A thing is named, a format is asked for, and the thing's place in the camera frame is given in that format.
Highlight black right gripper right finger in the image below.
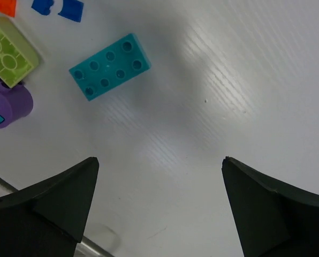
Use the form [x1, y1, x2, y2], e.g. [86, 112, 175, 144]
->
[222, 157, 319, 256]

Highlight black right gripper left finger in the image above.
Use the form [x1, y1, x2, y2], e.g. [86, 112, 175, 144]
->
[0, 157, 99, 256]

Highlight purple rounded flower lego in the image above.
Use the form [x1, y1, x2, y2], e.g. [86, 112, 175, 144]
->
[0, 78, 34, 129]

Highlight lime green lego brick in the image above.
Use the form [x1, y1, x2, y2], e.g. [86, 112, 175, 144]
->
[0, 16, 40, 88]

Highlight teal 2x4 lego brick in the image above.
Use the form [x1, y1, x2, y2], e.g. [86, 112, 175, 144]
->
[69, 33, 151, 101]

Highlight small blue lego tile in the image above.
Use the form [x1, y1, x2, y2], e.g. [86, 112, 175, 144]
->
[58, 0, 84, 22]

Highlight small blue lego piece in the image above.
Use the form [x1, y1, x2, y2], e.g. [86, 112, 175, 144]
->
[32, 0, 54, 16]

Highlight small orange lego piece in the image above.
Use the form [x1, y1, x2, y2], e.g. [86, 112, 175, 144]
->
[0, 0, 17, 18]

